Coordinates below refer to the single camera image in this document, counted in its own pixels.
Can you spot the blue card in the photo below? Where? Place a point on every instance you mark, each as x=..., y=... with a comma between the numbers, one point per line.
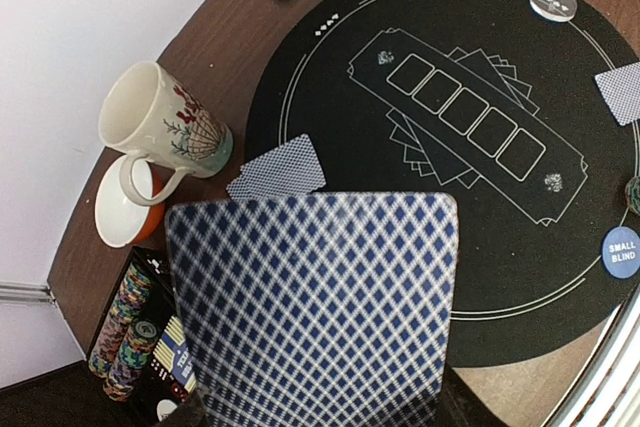
x=620, y=90
x=292, y=168

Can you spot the aluminium front rail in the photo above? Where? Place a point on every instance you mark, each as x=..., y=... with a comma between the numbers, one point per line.
x=606, y=391

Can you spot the black poker chip case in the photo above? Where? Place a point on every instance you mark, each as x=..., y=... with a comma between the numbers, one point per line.
x=140, y=406

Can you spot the white dealer button in case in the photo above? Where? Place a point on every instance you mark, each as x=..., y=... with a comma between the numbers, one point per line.
x=168, y=413

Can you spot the white floral mug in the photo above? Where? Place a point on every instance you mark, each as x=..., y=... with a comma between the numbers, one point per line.
x=149, y=115

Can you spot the left aluminium frame post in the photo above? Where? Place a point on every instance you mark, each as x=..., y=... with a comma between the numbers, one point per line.
x=29, y=294

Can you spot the chip row in case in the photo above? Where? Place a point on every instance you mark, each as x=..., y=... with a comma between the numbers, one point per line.
x=131, y=359
x=128, y=302

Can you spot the texas holdem card box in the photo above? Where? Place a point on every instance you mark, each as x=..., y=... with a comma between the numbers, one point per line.
x=172, y=362

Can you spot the blue playing card deck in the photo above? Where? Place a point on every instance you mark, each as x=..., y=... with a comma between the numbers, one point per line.
x=330, y=309

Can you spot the white saucer orange base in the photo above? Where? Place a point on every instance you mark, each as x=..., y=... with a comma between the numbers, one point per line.
x=119, y=221

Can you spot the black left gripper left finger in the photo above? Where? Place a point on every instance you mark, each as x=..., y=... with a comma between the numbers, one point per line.
x=189, y=413

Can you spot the round black poker mat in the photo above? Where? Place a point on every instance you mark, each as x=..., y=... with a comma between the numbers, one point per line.
x=492, y=104

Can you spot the red poker chip stack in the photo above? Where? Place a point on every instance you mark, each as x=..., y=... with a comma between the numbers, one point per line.
x=632, y=195

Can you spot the blue small blind button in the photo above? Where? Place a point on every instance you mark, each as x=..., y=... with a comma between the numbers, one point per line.
x=620, y=252

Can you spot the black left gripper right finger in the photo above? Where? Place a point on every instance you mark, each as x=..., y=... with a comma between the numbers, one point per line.
x=459, y=406

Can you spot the clear dealer button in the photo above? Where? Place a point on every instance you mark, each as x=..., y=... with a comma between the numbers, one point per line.
x=559, y=11

